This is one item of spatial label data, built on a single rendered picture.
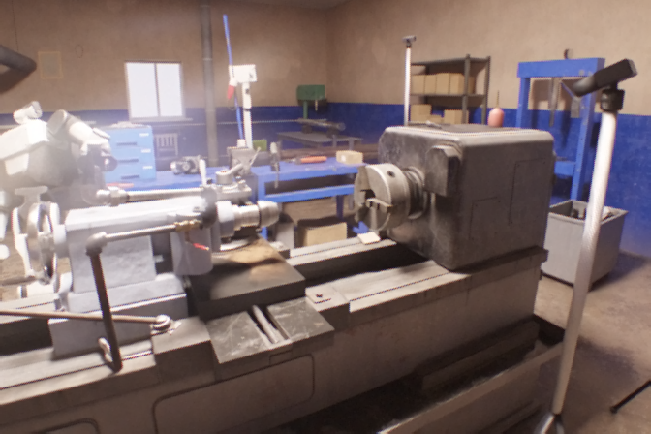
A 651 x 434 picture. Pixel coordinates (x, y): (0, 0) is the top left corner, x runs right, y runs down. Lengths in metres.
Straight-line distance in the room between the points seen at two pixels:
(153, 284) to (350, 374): 0.70
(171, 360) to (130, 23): 7.62
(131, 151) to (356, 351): 2.29
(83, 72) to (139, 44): 1.13
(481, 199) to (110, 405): 1.31
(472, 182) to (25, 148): 1.91
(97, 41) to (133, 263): 7.31
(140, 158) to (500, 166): 2.45
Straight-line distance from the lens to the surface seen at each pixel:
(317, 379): 1.34
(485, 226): 1.56
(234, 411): 1.28
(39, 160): 2.13
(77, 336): 1.19
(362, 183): 1.45
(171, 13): 8.43
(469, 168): 1.42
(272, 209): 1.26
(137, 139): 3.10
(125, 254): 1.16
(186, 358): 1.08
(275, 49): 8.83
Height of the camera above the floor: 1.47
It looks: 14 degrees down
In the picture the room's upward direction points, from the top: straight up
